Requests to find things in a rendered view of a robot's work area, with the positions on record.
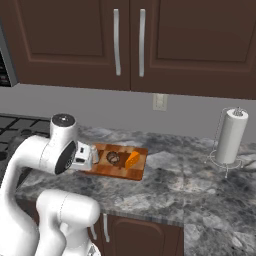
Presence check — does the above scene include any dark brown wall cupboard door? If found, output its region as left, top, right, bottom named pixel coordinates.
left=129, top=0, right=256, bottom=101
left=0, top=0, right=132, bottom=92

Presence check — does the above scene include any dark brown round condiment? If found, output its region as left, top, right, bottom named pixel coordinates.
left=106, top=151, right=122, bottom=166

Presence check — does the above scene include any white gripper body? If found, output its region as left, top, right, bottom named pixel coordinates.
left=89, top=145, right=100, bottom=166

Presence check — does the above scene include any beige wall socket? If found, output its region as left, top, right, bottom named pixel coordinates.
left=152, top=93, right=169, bottom=113

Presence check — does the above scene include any white paper towel roll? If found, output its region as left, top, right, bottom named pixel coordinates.
left=214, top=108, right=250, bottom=165

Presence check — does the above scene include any silver base cupboard handle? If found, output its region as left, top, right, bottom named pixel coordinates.
left=88, top=224, right=99, bottom=242
left=102, top=213, right=111, bottom=244

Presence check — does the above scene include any black hob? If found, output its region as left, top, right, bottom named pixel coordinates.
left=0, top=113, right=52, bottom=188

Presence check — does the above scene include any wire paper towel holder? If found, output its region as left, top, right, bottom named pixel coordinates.
left=203, top=106, right=245, bottom=179

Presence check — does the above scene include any wooden cutting board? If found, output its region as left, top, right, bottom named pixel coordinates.
left=83, top=143, right=149, bottom=182

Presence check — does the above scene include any orange cheese wedge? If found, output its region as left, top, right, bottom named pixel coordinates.
left=124, top=150, right=141, bottom=170

